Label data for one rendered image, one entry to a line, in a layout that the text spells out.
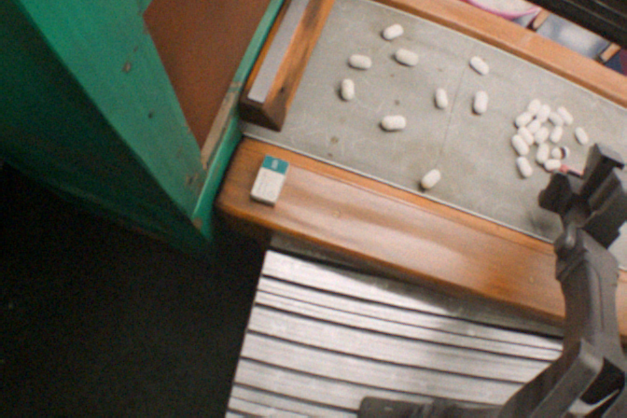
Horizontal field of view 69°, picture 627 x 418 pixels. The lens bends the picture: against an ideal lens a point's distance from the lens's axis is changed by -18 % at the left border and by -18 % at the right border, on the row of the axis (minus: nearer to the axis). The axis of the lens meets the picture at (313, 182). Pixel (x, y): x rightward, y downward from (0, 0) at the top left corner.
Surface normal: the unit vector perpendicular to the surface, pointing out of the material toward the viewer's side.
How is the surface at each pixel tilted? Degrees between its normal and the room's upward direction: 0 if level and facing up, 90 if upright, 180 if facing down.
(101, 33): 90
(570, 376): 21
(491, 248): 0
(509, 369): 0
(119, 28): 90
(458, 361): 0
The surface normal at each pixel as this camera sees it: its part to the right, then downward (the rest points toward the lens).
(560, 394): -0.16, 0.04
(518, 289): 0.04, -0.25
